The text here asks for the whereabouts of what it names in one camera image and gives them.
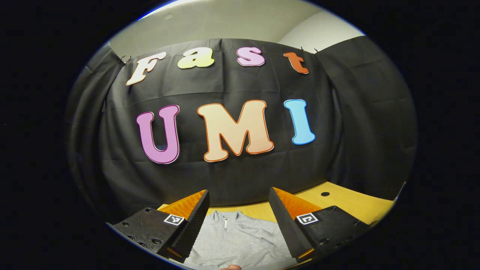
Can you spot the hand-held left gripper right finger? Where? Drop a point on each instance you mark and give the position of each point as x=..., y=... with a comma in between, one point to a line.
x=288, y=232

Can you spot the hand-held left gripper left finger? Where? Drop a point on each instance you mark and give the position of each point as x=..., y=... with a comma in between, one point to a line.
x=193, y=228

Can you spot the grey zip-neck sweatshirt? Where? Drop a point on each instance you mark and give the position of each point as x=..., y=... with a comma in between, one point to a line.
x=240, y=243

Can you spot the black backdrop cloth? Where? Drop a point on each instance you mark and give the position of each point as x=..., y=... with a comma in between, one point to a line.
x=232, y=180

